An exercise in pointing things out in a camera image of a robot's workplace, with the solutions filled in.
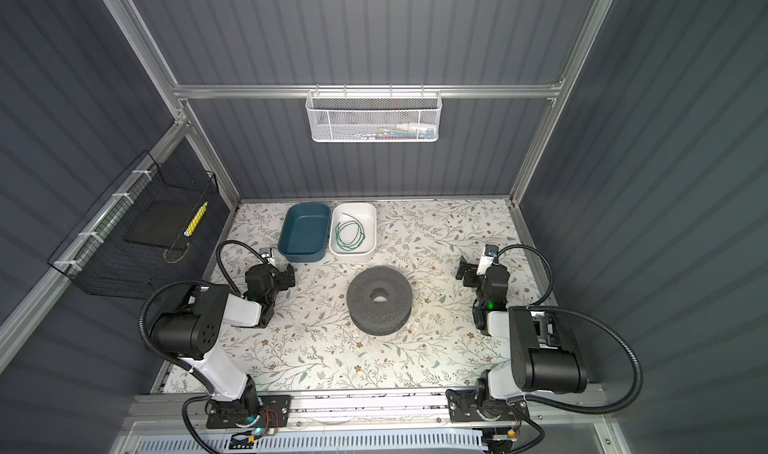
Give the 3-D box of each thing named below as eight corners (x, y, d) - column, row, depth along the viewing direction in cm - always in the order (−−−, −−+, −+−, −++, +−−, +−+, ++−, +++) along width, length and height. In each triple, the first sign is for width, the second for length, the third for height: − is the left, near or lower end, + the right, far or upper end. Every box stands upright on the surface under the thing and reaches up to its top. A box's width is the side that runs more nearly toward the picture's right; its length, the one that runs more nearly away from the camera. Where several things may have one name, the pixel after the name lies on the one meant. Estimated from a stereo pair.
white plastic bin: (326, 262, 104) (323, 252, 99) (334, 213, 119) (332, 202, 115) (375, 262, 104) (375, 252, 99) (377, 213, 119) (377, 202, 114)
